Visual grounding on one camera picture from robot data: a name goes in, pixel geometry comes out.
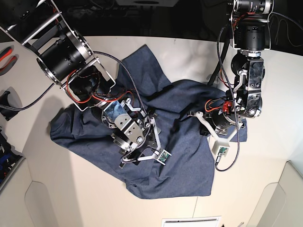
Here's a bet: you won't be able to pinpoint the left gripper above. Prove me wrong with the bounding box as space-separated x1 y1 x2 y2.
204 110 246 137

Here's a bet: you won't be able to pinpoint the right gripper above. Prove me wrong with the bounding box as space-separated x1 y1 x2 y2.
111 132 156 166

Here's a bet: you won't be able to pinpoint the blue t-shirt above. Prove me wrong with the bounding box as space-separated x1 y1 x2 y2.
49 44 249 200

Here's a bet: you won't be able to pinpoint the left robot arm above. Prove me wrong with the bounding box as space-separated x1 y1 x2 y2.
205 0 274 135

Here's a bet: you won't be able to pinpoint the bin of blue parts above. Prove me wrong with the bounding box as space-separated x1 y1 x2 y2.
0 129 24 185

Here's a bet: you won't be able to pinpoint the black cylindrical holder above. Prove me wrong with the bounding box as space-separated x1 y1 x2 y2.
0 91 19 121

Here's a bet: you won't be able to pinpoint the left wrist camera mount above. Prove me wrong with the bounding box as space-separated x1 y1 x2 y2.
187 112 243 165

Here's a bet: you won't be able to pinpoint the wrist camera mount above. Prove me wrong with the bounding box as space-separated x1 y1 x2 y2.
187 112 243 165
118 115 172 169

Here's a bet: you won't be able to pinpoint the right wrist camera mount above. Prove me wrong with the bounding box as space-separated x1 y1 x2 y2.
118 115 172 169

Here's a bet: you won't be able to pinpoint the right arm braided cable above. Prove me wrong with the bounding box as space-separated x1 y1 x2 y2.
0 51 152 119

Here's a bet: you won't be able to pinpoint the white cable on floor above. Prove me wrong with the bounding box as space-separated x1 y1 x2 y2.
269 11 303 47

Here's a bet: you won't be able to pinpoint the orange handled pliers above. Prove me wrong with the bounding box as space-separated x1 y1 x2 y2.
0 46 18 76

